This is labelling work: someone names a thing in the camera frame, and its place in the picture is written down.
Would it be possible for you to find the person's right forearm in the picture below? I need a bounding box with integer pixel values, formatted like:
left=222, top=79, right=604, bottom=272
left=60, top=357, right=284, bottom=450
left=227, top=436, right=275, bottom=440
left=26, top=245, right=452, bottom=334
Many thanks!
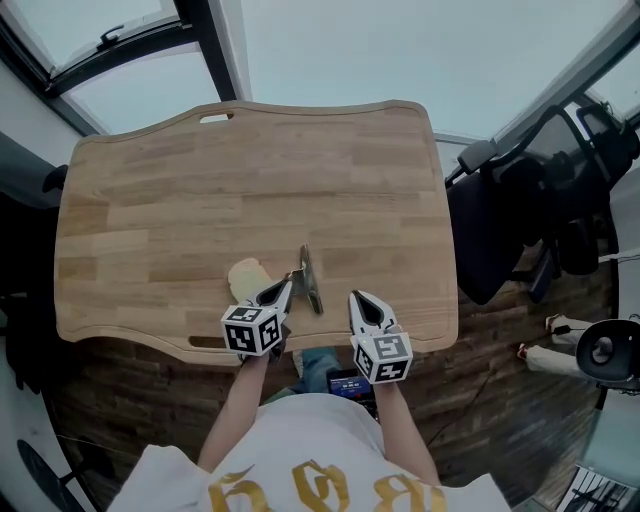
left=372, top=381, right=442, bottom=487

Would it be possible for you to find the black window frame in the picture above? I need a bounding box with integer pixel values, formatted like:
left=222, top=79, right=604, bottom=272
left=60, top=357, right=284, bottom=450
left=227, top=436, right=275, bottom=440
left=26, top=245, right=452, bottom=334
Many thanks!
left=0, top=0, right=240, bottom=137

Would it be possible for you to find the beige rounded bread piece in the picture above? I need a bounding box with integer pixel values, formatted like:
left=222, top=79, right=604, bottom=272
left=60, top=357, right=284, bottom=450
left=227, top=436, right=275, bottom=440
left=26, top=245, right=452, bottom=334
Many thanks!
left=227, top=257, right=274, bottom=304

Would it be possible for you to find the person's left forearm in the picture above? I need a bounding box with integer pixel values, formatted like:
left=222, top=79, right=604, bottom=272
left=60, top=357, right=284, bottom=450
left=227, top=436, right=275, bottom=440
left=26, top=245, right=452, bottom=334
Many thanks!
left=197, top=353, right=271, bottom=472

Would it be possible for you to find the black device with lit screen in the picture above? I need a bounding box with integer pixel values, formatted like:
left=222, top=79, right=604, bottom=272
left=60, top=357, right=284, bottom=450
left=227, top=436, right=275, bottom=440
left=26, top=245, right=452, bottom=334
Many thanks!
left=326, top=367, right=378, bottom=416

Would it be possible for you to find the black round lamp head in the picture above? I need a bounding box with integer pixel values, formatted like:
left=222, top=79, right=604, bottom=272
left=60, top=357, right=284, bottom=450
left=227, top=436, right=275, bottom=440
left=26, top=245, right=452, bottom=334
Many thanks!
left=574, top=318, right=640, bottom=392

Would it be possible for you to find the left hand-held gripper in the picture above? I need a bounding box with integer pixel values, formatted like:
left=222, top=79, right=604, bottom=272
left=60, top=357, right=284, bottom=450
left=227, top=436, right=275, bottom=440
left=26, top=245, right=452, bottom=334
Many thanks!
left=220, top=278, right=295, bottom=364

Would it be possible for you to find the brass metal object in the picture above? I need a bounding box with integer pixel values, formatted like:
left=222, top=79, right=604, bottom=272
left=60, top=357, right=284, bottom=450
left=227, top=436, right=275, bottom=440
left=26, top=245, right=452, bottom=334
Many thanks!
left=285, top=243, right=325, bottom=316

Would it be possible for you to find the person's blue jeans leg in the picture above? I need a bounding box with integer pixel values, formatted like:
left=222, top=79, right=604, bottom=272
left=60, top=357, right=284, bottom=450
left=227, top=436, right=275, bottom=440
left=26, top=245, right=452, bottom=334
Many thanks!
left=298, top=346, right=339, bottom=394

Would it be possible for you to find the white shirt with gold print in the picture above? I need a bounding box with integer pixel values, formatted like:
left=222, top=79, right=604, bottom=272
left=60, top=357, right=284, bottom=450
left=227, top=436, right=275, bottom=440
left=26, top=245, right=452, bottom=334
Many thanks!
left=106, top=392, right=512, bottom=512

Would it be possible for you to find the black round stand base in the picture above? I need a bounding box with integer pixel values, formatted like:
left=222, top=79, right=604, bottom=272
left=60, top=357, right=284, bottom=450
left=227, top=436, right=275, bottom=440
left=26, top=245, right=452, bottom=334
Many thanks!
left=16, top=438, right=87, bottom=512

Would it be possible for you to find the black office chair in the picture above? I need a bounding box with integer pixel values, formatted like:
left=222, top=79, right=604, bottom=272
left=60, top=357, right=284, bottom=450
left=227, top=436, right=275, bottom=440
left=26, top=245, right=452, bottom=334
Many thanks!
left=443, top=101, right=640, bottom=306

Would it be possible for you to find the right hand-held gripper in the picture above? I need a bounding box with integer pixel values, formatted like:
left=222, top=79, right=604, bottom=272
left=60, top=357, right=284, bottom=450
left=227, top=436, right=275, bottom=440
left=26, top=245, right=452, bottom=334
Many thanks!
left=347, top=289, right=415, bottom=385

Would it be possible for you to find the black window handle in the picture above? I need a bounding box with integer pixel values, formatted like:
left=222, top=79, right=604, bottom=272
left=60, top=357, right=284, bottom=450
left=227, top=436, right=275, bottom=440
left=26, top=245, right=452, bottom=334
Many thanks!
left=96, top=23, right=125, bottom=50

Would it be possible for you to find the black cable on floor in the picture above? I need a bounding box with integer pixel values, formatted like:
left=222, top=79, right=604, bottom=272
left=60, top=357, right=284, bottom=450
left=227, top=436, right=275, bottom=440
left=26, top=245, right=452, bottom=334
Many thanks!
left=424, top=369, right=496, bottom=446

